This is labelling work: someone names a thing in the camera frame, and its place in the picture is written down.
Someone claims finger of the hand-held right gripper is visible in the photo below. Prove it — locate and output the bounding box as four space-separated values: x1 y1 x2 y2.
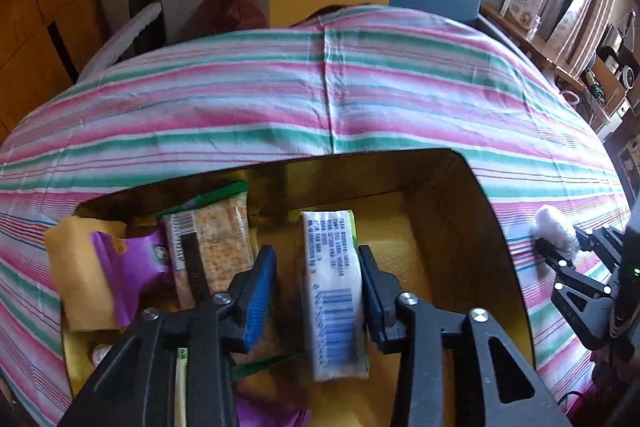
572 224 626 275
536 237 618 350

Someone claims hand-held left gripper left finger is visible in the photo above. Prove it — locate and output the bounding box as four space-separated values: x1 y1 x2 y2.
57 244 278 427

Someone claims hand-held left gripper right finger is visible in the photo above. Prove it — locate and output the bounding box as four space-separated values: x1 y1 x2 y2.
357 244 573 427

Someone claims white tissue packet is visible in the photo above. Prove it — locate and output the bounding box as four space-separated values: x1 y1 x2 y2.
300 208 371 382

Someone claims cracker packet with green edges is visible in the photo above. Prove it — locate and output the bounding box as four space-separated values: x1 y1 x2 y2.
152 181 298 380

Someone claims gold metal tin box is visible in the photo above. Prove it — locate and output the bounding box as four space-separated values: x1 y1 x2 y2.
60 148 538 427

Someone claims purple snack packet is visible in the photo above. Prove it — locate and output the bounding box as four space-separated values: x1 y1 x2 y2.
235 397 313 427
90 227 173 328

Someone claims person's red clothing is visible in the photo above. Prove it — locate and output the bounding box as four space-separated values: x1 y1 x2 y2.
565 342 640 427

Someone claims striped pink green tablecloth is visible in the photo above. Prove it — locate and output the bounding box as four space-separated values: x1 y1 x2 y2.
0 4 633 427

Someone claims wooden side table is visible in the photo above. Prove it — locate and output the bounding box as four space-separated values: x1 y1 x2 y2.
480 2 631 118

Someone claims wooden wardrobe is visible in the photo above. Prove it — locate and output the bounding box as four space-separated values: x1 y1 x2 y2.
0 0 111 142

